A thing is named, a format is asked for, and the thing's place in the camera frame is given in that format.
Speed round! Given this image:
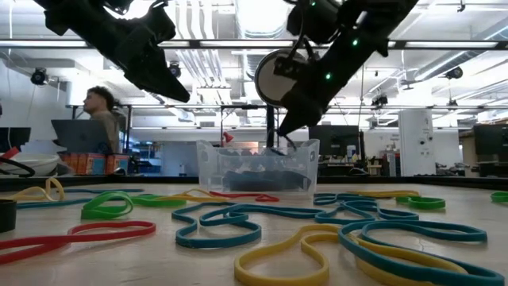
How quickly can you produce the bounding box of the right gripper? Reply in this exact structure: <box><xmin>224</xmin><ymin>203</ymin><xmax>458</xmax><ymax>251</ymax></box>
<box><xmin>272</xmin><ymin>54</ymin><xmax>351</xmax><ymax>138</ymax></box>

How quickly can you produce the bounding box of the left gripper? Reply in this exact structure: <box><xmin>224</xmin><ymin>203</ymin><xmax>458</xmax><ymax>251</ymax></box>
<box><xmin>75</xmin><ymin>0</ymin><xmax>192</xmax><ymax>104</ymax></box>

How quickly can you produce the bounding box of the blue rubber band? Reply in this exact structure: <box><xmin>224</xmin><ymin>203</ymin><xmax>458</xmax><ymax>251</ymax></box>
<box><xmin>15</xmin><ymin>198</ymin><xmax>94</xmax><ymax>211</ymax></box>
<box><xmin>171</xmin><ymin>201</ymin><xmax>330</xmax><ymax>249</ymax></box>
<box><xmin>338</xmin><ymin>219</ymin><xmax>506</xmax><ymax>286</ymax></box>
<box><xmin>314</xmin><ymin>199</ymin><xmax>421</xmax><ymax>224</ymax></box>
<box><xmin>313</xmin><ymin>191</ymin><xmax>376</xmax><ymax>206</ymax></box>

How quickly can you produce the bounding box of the red rubber band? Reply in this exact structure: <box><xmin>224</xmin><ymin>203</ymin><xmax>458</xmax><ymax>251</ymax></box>
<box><xmin>208</xmin><ymin>191</ymin><xmax>281</xmax><ymax>203</ymax></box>
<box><xmin>0</xmin><ymin>220</ymin><xmax>157</xmax><ymax>266</ymax></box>

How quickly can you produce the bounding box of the yellow rubber band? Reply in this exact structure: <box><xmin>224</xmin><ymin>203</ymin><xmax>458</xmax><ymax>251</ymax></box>
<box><xmin>10</xmin><ymin>176</ymin><xmax>67</xmax><ymax>203</ymax></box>
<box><xmin>158</xmin><ymin>187</ymin><xmax>224</xmax><ymax>202</ymax></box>
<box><xmin>348</xmin><ymin>189</ymin><xmax>421</xmax><ymax>199</ymax></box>
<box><xmin>233</xmin><ymin>223</ymin><xmax>470</xmax><ymax>286</ymax></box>

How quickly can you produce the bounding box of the clear plastic bin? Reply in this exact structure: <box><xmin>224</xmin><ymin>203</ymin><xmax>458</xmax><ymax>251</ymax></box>
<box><xmin>196</xmin><ymin>138</ymin><xmax>321</xmax><ymax>195</ymax></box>

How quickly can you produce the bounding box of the black ceiling spotlight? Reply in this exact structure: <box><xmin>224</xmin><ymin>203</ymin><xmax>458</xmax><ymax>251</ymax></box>
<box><xmin>30</xmin><ymin>66</ymin><xmax>50</xmax><ymax>87</ymax></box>
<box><xmin>167</xmin><ymin>60</ymin><xmax>183</xmax><ymax>79</ymax></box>
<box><xmin>370</xmin><ymin>93</ymin><xmax>390</xmax><ymax>108</ymax></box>
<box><xmin>444</xmin><ymin>65</ymin><xmax>464</xmax><ymax>81</ymax></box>

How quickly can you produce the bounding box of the person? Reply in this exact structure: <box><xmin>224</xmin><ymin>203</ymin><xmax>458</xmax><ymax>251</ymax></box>
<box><xmin>82</xmin><ymin>85</ymin><xmax>123</xmax><ymax>155</ymax></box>

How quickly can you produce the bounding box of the orange cardboard box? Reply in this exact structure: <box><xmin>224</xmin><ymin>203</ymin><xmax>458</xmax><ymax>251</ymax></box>
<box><xmin>59</xmin><ymin>152</ymin><xmax>106</xmax><ymax>176</ymax></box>
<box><xmin>105</xmin><ymin>153</ymin><xmax>131</xmax><ymax>175</ymax></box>

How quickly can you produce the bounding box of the grey laptop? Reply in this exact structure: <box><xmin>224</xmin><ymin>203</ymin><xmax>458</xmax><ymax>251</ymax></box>
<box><xmin>50</xmin><ymin>118</ymin><xmax>114</xmax><ymax>156</ymax></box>

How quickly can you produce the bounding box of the white bowl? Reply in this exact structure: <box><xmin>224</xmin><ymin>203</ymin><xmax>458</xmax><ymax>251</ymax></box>
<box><xmin>0</xmin><ymin>153</ymin><xmax>61</xmax><ymax>177</ymax></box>

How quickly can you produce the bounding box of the black overhead frame beam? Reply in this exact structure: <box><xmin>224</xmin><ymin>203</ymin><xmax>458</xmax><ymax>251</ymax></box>
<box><xmin>0</xmin><ymin>38</ymin><xmax>508</xmax><ymax>51</ymax></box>

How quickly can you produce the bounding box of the black curved cable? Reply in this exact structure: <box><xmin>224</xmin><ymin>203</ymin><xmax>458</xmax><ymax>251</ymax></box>
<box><xmin>0</xmin><ymin>156</ymin><xmax>37</xmax><ymax>179</ymax></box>

